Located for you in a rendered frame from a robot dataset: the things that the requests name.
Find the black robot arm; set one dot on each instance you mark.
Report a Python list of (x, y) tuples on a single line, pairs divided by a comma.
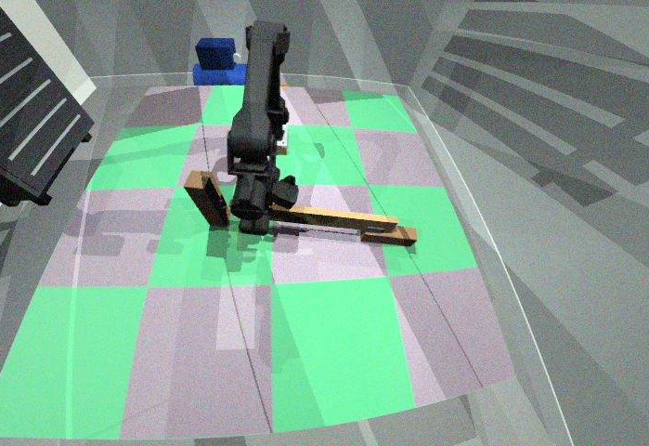
[(258, 125)]

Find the long wooden rail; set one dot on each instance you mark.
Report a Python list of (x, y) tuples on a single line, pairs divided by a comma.
[(332, 218)]

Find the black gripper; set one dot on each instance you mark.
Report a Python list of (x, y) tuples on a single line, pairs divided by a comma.
[(260, 226)]

